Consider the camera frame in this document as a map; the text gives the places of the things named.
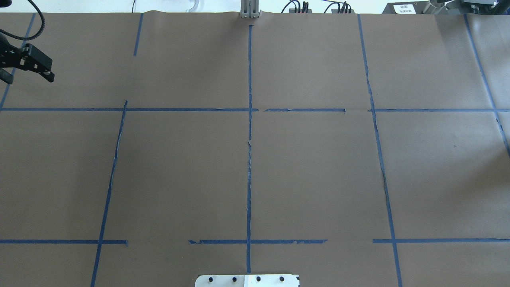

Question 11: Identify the aluminium frame post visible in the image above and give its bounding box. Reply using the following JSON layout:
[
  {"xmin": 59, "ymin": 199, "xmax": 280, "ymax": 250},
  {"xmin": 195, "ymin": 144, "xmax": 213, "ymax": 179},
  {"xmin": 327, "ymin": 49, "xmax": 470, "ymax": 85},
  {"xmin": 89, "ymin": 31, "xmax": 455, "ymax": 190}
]
[{"xmin": 240, "ymin": 0, "xmax": 260, "ymax": 19}]

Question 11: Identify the white camera pole with base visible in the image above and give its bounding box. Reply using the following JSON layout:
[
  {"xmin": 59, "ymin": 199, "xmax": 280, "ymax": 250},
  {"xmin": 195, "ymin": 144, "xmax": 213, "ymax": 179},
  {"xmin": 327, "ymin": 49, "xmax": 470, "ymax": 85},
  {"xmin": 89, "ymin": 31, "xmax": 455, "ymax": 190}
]
[{"xmin": 195, "ymin": 274, "xmax": 300, "ymax": 287}]

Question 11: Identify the white label card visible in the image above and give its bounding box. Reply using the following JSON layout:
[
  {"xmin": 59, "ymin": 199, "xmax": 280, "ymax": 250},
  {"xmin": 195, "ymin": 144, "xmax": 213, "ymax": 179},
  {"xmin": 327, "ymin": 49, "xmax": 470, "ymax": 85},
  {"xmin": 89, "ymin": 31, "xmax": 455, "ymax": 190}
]
[{"xmin": 393, "ymin": 3, "xmax": 416, "ymax": 15}]

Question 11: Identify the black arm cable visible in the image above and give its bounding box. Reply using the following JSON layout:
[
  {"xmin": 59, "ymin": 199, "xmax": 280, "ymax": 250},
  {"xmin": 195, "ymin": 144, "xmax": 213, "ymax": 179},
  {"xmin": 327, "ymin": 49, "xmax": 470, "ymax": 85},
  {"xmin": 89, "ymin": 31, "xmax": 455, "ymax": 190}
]
[{"xmin": 0, "ymin": 0, "xmax": 46, "ymax": 40}]

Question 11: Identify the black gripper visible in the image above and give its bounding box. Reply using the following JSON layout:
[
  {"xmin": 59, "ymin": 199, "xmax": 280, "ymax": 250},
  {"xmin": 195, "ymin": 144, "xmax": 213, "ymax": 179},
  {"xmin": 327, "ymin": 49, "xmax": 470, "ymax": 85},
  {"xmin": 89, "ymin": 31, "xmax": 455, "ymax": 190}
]
[{"xmin": 0, "ymin": 34, "xmax": 55, "ymax": 84}]

